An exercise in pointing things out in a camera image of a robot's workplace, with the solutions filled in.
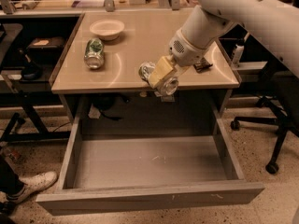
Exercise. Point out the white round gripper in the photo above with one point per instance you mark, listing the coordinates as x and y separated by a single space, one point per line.
185 51

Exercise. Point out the white green 7up can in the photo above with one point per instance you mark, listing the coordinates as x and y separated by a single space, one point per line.
160 76

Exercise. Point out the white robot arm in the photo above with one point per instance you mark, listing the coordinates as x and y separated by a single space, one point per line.
273 23

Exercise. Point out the grey drawer cabinet table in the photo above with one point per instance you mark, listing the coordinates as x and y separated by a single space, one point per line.
145 37

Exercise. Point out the green soda can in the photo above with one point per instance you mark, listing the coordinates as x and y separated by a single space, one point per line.
94 53

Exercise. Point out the open grey top drawer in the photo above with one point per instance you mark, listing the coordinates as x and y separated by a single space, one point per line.
159 156

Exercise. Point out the dark snack bar packet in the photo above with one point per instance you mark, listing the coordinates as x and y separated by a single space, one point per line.
202 65

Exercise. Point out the white paper bowl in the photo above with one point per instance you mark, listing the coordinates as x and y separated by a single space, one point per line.
107 30

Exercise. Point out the dark box on shelf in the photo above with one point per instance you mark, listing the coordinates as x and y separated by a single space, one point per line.
50 46

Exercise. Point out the white sneaker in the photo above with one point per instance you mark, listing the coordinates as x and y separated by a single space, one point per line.
33 184

